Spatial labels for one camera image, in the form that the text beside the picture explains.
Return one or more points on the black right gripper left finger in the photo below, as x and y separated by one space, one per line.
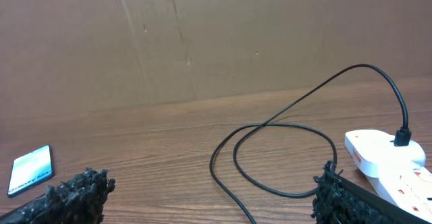
79 200

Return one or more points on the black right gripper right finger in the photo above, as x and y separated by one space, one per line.
339 201

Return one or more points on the smartphone with light screen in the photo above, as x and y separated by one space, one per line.
31 170

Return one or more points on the white charger adapter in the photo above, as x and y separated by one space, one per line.
375 154

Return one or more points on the white power strip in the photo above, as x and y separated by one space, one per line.
409 190

